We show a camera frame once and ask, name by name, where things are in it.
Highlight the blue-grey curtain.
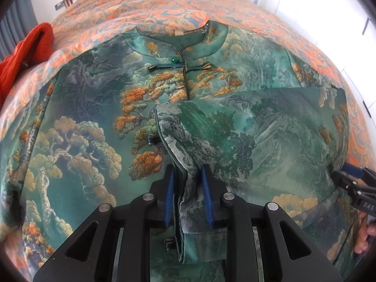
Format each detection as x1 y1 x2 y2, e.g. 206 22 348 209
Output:
2 0 39 61

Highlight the green landscape print jacket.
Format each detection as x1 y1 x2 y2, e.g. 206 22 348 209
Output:
0 20 363 282

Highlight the person's right hand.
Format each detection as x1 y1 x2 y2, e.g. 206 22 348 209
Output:
354 216 376 255

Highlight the orange floral bedspread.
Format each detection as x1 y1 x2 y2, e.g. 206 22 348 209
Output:
0 0 376 274

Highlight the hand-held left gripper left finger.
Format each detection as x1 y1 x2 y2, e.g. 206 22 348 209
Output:
33 164 183 282

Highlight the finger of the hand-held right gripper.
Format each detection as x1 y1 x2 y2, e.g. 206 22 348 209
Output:
332 171 358 197
342 164 376 180

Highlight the red knit sweater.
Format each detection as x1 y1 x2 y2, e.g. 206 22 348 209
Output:
0 23 54 100

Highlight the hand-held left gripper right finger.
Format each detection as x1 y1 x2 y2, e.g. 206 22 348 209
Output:
200 164 343 282

